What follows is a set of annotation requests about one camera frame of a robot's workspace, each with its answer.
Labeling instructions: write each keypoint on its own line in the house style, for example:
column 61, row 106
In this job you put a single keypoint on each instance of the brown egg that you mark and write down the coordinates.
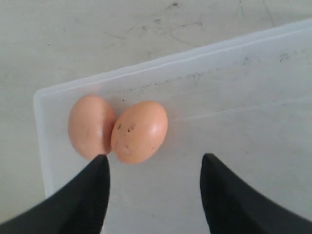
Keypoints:
column 139, row 132
column 90, row 124

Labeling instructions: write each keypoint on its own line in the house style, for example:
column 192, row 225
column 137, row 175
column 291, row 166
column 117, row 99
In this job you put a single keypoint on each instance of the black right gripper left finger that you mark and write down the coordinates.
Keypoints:
column 77, row 208

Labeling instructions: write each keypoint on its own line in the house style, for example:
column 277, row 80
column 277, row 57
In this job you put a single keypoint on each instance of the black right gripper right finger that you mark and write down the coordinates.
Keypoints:
column 231, row 206

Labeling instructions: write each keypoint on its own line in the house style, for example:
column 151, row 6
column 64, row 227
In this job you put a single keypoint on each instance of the clear plastic container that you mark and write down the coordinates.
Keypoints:
column 247, row 100

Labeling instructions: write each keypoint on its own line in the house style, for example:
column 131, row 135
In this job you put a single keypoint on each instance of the brown egg back middle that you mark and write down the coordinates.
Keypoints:
column 139, row 132

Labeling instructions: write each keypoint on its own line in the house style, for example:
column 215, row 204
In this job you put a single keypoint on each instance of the brown egg back left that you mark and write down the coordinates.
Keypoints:
column 90, row 124

